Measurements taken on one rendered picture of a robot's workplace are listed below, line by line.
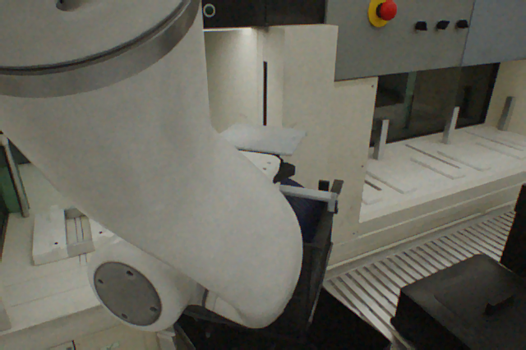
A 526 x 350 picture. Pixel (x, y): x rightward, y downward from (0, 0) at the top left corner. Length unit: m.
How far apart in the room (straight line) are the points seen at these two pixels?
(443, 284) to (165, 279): 0.78
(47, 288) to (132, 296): 0.68
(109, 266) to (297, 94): 0.56
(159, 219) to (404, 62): 0.86
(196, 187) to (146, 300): 0.13
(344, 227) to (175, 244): 0.90
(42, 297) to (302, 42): 0.76
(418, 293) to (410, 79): 1.02
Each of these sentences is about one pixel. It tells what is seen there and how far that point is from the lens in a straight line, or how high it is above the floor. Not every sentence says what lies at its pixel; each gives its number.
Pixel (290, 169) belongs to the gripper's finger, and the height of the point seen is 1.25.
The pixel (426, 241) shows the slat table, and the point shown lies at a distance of 1.31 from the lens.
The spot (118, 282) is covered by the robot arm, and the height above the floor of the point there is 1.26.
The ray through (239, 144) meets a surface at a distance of 0.53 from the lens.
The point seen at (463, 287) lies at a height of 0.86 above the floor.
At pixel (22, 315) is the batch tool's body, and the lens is 0.95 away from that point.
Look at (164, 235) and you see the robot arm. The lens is 0.21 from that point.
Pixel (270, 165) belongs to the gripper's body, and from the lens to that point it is 0.46.
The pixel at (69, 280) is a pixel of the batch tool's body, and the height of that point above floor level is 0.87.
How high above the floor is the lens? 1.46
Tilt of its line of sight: 25 degrees down
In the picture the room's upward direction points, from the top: straight up
